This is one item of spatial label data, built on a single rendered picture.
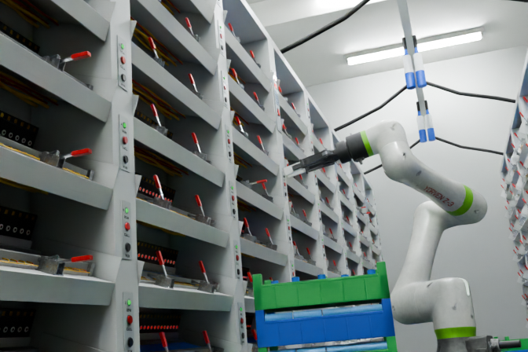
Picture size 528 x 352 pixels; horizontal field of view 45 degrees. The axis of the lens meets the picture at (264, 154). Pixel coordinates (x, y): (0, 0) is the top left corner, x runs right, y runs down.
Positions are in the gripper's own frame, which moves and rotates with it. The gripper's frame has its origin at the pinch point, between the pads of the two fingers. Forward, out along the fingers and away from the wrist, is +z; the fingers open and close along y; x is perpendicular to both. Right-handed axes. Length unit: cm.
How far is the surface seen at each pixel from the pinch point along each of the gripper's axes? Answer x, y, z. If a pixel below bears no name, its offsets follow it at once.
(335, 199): 27, 183, 11
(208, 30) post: 48, -27, 9
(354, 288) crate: -51, -68, -17
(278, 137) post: 30, 46, 10
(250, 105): 33.0, 9.7, 10.2
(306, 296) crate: -49, -70, -6
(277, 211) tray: -3.5, 35.3, 17.3
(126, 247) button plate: -31, -93, 22
